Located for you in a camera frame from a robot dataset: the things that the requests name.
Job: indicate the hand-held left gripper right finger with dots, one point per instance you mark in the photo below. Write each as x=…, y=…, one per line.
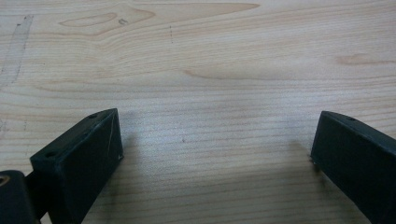
x=358, y=158

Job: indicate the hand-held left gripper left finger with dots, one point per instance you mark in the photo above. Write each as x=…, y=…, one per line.
x=79, y=161

